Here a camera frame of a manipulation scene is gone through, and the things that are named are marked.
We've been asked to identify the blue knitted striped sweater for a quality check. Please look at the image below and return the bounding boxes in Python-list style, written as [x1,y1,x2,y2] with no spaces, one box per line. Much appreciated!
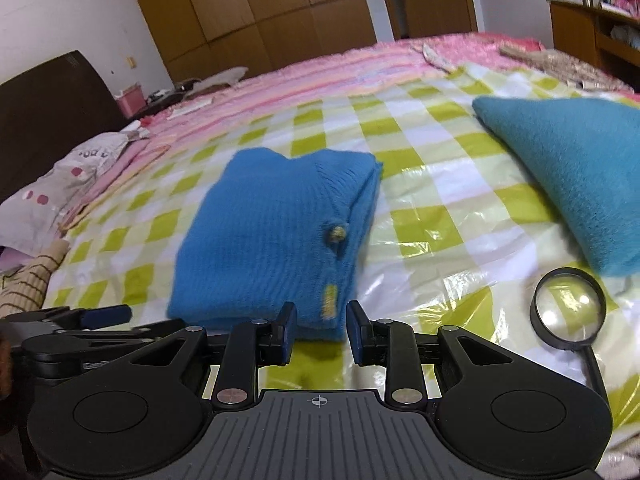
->
[167,148,383,340]

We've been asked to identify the beige brown striped garment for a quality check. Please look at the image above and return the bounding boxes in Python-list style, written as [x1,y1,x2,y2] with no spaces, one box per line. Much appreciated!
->
[0,240,70,318]

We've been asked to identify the grey pillow with pink dots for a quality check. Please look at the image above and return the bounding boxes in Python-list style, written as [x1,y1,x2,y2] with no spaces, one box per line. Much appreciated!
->
[1,127,149,256]

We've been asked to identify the black magnifying glass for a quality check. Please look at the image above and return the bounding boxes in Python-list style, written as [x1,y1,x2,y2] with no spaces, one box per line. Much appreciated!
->
[529,266,610,404]

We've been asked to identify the dark brown headboard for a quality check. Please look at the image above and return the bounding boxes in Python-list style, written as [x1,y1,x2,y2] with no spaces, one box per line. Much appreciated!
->
[0,50,128,200]

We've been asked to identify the pink striped bed quilt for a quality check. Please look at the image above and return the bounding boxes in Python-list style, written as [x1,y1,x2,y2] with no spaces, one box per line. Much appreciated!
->
[61,32,544,232]

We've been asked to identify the pink storage box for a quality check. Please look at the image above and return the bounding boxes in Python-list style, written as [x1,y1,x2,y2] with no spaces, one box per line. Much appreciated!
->
[114,82,146,118]

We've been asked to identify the white flat card on bed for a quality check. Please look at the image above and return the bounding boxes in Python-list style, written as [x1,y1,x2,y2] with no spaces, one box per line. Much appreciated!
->
[167,98,213,120]

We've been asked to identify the grey folded cloth on nightstand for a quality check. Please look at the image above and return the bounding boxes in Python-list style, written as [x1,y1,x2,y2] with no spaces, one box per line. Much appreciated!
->
[190,66,248,94]

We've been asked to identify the teal fleece cloth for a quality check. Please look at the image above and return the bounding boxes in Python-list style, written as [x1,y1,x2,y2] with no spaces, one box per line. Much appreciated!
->
[472,96,639,278]

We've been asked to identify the wooden wardrobe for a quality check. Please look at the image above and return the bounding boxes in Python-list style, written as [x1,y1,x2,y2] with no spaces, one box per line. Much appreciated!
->
[138,0,375,82]

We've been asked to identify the wooden side cabinet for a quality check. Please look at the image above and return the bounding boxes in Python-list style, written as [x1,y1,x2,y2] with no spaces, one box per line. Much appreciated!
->
[548,0,639,90]

